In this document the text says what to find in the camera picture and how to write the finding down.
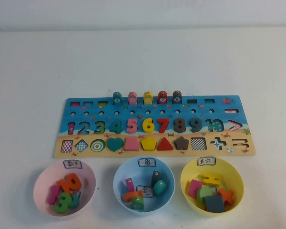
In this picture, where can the teal number four fish peg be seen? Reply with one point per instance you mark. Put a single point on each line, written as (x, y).
(117, 97)

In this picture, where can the paper label on blue bowl rim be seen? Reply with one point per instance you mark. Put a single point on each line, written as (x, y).
(147, 162)

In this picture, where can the blue plastic bowl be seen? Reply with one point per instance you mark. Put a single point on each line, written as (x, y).
(124, 171)

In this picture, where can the paper label inside blue bowl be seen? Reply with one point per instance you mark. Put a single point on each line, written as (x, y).
(145, 191)

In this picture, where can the paper label on yellow bowl rim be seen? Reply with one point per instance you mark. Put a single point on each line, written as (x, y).
(207, 160)

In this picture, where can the paper label on pink bowl rim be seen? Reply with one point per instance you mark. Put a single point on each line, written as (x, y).
(73, 164)

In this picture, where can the pink plastic bowl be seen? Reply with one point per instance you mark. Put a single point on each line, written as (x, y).
(88, 181)

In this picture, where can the colourful wooden puzzle board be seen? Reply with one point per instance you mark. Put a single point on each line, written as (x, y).
(243, 105)

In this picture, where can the paper label inside yellow bowl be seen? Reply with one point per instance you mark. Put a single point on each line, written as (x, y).
(214, 189)

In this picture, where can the paper label inside pink bowl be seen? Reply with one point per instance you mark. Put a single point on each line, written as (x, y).
(76, 193)

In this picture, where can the yellow plastic bowl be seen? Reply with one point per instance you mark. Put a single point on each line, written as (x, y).
(236, 176)

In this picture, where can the yellow wooden number six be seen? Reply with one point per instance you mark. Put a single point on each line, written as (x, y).
(147, 127)

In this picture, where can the pink wooden number five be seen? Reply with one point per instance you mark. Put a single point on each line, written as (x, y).
(132, 126)

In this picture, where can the yellow fish peg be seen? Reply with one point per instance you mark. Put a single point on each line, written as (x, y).
(147, 97)

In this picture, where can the pink fish peg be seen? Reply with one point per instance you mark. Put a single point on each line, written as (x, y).
(132, 97)

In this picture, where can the red wooden number seven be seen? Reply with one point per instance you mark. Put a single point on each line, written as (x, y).
(164, 124)

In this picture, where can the red number seven fish peg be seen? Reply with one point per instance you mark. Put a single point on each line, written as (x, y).
(162, 97)

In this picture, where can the teal wooden number four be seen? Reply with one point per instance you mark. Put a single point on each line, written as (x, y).
(118, 126)

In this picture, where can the yellow wooden pentagon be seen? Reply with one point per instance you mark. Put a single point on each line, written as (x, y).
(148, 144)

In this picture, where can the pink wooden trapezoid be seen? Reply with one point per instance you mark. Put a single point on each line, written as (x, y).
(131, 145)

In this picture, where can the brown number eight fish peg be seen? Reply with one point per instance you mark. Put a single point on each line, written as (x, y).
(177, 97)

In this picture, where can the brown wooden number eight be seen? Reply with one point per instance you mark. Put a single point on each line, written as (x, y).
(180, 125)

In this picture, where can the teal wooden heart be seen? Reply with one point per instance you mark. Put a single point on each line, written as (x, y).
(115, 144)

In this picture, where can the brown wooden star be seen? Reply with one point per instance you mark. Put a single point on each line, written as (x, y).
(181, 143)

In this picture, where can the slate blue wooden number nine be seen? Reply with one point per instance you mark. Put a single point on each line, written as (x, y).
(196, 125)

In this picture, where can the dark teal fish peg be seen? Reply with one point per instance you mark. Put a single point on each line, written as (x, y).
(155, 177)

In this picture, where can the magenta fish peg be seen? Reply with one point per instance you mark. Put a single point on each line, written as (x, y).
(129, 184)

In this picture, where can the light teal fish peg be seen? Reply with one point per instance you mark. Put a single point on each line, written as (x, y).
(160, 188)

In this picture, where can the orange fish peg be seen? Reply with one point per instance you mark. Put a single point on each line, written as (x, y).
(129, 196)

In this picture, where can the green fish peg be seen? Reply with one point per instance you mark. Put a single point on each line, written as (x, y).
(137, 203)

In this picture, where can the pink wooden rectangle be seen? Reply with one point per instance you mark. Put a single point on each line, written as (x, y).
(194, 188)

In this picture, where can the yellow wooden equals sign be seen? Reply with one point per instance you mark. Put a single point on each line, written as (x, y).
(212, 179)

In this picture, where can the green wooden circle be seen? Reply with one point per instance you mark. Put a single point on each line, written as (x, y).
(203, 193)

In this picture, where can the orange wooden number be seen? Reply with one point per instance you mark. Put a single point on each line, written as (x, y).
(70, 182)

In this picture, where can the blue wooden number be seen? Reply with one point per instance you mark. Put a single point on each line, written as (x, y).
(75, 201)

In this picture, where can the dark blue wooden square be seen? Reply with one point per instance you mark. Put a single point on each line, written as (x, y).
(215, 204)

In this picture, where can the orange wooden plus sign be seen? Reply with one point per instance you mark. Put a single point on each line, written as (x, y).
(227, 196)

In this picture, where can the green wooden number three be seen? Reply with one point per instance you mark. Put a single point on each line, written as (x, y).
(63, 202)

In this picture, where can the pink wooden number one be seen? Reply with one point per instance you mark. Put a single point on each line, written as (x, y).
(53, 194)

